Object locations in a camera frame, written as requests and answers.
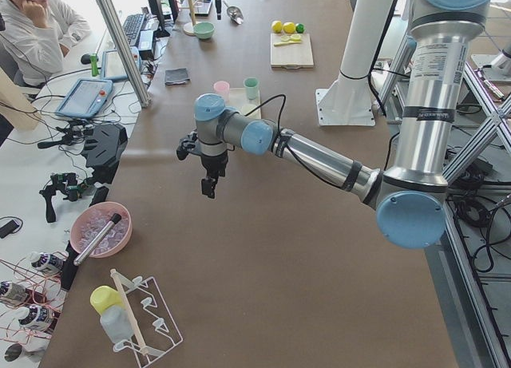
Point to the pink cup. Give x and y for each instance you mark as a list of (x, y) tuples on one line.
[(222, 88)]

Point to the mint green cup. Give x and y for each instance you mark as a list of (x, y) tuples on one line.
[(251, 86)]

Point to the cream white cup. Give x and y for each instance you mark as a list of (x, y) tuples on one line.
[(251, 111)]

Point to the cream rabbit tray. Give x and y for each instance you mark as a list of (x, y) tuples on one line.
[(237, 99)]

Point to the metal scoop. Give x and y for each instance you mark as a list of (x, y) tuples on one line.
[(234, 13)]

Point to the mint green bowl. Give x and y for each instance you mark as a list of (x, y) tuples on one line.
[(204, 30)]

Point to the wooden cup tree stand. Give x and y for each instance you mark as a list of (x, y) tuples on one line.
[(189, 27)]

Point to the yellow lemon left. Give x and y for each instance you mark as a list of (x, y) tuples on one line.
[(289, 28)]

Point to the grey folded cloth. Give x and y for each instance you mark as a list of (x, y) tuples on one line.
[(176, 76)]

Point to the yellow plastic knife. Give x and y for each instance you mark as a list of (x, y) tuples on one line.
[(286, 43)]

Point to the green lime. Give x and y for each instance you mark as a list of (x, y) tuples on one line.
[(299, 28)]

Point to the black keyboard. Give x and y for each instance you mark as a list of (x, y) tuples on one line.
[(132, 26)]

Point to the bamboo cutting board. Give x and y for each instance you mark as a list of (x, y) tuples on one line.
[(292, 56)]

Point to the metal muddler stick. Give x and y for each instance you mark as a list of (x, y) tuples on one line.
[(113, 221)]

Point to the pink mixing bowl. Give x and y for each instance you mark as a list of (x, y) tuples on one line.
[(93, 220)]

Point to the teach pendant tablet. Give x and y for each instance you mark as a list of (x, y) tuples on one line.
[(85, 99)]

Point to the yellow-green bottle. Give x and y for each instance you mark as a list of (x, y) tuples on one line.
[(104, 297)]

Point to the clear plastic bottle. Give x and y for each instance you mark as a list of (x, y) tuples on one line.
[(115, 323)]

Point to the seated person white shirt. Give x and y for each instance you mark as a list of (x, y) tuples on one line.
[(39, 34)]

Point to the aluminium frame post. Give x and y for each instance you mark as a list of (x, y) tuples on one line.
[(117, 33)]

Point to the white wire rack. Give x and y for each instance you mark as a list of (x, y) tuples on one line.
[(155, 331)]

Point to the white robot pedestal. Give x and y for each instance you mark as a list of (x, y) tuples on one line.
[(348, 101)]

